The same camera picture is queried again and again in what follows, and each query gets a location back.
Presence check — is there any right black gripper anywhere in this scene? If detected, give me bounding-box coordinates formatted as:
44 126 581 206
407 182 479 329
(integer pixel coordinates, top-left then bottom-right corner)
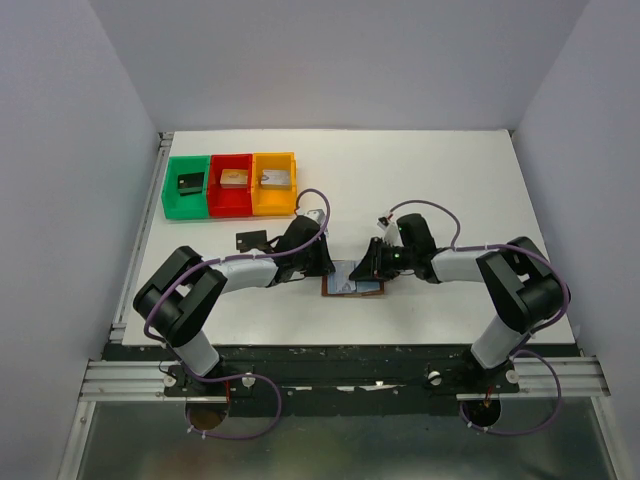
349 236 416 282

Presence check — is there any brown leather card holder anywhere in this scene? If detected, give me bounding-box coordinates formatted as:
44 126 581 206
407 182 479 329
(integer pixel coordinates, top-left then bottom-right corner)
322 260 384 297

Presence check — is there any black VIP card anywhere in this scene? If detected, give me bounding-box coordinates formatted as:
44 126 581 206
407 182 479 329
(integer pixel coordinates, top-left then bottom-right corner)
235 230 268 253

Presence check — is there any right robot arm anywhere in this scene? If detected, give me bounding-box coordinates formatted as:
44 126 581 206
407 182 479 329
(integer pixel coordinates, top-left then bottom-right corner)
349 214 570 392

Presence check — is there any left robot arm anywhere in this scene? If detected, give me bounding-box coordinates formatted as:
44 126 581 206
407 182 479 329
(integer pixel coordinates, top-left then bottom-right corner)
133 209 335 395

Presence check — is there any silver card in yellow bin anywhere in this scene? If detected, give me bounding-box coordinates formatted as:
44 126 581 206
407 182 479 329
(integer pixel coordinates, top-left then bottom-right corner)
260 169 291 189

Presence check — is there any gold card in red bin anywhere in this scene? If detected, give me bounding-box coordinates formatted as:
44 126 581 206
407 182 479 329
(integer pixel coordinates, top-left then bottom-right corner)
219 169 248 188

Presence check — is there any black card in green bin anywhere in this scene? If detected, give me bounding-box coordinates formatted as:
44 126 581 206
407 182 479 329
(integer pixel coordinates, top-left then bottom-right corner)
176 172 205 196

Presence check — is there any yellow plastic bin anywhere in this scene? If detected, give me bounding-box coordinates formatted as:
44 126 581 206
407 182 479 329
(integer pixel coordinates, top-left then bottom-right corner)
250 152 298 216

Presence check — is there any red plastic bin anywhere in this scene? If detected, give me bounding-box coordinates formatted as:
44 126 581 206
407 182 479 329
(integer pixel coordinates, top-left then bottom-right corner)
206 153 253 218

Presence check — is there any green plastic bin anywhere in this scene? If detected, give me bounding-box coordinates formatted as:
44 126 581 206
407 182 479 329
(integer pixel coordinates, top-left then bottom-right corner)
161 155 210 220

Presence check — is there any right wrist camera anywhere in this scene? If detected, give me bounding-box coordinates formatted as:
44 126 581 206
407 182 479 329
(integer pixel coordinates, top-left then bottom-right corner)
377 213 400 245

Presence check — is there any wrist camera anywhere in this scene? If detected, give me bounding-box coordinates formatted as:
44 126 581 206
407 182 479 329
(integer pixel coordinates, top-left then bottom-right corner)
296 209 327 228
377 213 400 245

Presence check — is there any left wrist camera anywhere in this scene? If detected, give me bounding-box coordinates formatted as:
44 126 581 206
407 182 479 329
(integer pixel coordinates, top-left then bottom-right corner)
296 209 327 228

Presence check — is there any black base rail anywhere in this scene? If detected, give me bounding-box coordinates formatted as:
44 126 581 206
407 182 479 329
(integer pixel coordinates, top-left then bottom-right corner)
164 345 520 417

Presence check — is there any aluminium frame rail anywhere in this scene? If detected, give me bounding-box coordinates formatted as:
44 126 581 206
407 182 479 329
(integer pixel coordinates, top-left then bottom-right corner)
54 130 175 480

